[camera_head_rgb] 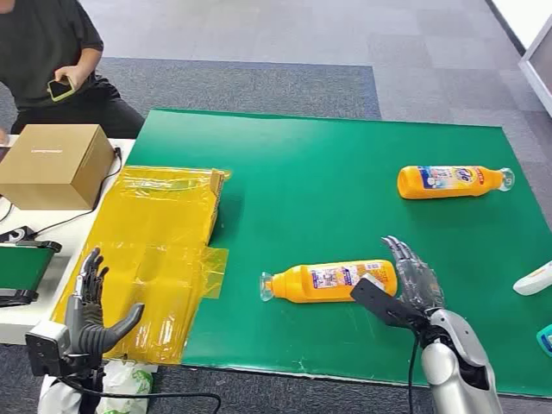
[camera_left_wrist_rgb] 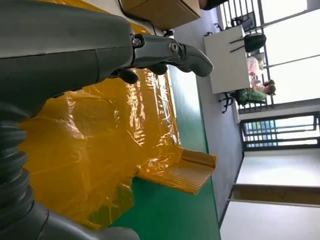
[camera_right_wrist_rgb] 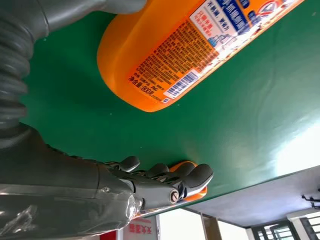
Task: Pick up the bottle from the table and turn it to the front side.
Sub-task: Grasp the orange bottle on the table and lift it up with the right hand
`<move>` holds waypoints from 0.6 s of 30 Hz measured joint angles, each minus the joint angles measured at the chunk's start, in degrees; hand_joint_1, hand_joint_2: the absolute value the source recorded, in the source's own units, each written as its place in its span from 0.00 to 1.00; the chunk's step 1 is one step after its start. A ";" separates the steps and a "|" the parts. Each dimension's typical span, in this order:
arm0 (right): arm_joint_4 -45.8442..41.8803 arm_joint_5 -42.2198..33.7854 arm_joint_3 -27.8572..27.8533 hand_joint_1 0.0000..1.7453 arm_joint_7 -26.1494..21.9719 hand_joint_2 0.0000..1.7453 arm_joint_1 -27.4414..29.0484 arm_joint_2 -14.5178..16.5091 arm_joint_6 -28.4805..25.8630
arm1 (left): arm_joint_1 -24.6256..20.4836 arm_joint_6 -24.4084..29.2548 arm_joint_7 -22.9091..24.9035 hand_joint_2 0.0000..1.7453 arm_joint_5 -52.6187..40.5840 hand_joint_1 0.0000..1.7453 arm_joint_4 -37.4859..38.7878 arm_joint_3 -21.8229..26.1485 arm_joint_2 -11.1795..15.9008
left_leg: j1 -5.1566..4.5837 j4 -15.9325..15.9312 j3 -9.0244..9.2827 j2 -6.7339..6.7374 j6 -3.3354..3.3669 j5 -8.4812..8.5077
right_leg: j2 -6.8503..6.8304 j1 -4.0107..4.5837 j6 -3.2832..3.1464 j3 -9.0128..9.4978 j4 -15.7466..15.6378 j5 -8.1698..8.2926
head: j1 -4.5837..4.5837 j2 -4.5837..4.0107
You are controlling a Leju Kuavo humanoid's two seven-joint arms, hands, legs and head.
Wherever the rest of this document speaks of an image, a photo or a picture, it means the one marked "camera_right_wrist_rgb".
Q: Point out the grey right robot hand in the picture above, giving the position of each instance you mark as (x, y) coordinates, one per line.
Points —
(62, 198)

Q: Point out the red and white sign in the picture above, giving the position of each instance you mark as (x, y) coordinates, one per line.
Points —
(140, 229)

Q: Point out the green table mat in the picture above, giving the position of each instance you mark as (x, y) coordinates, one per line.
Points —
(225, 116)

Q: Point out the dark framed window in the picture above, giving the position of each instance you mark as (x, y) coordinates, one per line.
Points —
(280, 232)

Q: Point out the brown post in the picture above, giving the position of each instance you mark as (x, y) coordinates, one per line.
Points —
(211, 229)

